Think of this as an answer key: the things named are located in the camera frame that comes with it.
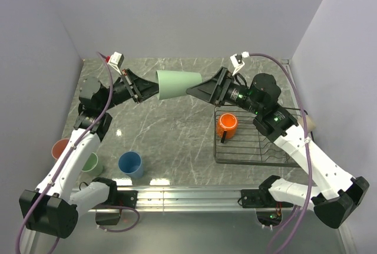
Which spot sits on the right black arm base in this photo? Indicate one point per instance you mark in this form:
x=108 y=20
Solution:
x=268 y=211

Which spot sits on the black wire dish rack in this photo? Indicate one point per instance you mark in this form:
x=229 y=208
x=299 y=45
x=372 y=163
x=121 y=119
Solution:
x=247 y=146

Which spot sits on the aluminium mounting rail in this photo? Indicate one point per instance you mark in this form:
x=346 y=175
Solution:
x=188 y=199

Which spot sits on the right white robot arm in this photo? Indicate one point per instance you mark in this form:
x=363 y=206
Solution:
x=335 y=193

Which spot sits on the light green plastic cup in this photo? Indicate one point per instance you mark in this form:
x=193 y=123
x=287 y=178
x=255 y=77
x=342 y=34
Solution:
x=93 y=166

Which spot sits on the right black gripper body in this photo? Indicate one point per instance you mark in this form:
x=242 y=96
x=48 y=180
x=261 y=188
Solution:
x=236 y=93

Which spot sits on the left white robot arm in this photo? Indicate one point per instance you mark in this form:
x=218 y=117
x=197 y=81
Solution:
x=51 y=208

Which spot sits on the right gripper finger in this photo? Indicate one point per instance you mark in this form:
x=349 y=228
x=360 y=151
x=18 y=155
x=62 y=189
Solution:
x=212 y=98
x=210 y=87

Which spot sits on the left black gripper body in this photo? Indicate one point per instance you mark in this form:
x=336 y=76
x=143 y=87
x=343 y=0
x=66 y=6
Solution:
x=122 y=91

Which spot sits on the salmon plastic cup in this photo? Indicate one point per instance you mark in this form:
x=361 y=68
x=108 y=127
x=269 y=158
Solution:
x=59 y=147

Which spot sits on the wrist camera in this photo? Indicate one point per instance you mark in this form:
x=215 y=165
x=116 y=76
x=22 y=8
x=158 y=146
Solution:
x=115 y=61
x=237 y=61

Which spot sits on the beige plastic cup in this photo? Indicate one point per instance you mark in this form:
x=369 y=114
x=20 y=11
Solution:
x=310 y=124

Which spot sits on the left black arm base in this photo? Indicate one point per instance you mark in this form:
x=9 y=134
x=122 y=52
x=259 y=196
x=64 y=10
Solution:
x=126 y=199

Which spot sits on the orange mug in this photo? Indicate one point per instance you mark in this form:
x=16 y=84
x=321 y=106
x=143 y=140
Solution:
x=226 y=126

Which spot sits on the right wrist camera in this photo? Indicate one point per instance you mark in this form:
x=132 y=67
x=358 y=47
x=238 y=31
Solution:
x=237 y=61

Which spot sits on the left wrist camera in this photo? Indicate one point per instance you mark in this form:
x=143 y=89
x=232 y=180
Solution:
x=115 y=61

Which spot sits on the blue plastic cup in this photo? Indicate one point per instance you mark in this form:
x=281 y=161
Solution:
x=131 y=164

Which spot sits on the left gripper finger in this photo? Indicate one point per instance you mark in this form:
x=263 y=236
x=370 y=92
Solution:
x=141 y=84
x=146 y=94

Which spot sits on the pale green plastic cup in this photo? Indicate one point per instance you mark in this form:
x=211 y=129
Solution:
x=173 y=84

